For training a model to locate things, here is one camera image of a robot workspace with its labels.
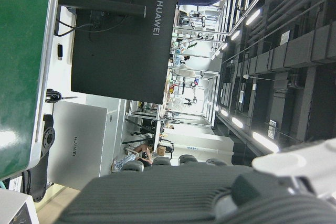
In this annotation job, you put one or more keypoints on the right dexterous robot hand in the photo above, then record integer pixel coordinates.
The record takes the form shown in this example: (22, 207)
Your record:
(170, 197)

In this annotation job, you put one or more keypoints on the person with black hair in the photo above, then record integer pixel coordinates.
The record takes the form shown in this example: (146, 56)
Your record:
(143, 151)

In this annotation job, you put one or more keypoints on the ceiling strip light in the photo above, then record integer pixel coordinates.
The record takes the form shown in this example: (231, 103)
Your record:
(237, 122)
(265, 142)
(235, 35)
(252, 17)

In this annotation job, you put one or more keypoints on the silver Huawei computer case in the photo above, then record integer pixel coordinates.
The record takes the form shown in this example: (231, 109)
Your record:
(78, 142)

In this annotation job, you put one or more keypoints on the black Huawei monitor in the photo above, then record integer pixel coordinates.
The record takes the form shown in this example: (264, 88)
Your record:
(118, 64)

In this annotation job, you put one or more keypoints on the white box with warning sticker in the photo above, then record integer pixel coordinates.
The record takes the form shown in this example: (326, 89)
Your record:
(13, 211)

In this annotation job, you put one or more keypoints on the black USB dongle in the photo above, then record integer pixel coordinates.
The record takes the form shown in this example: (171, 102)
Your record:
(60, 51)

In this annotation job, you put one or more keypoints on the black flange mount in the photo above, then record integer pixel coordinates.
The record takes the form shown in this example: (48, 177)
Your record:
(48, 137)

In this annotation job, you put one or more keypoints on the green belt conveyor aluminium frame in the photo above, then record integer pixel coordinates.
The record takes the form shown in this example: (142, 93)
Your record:
(18, 64)

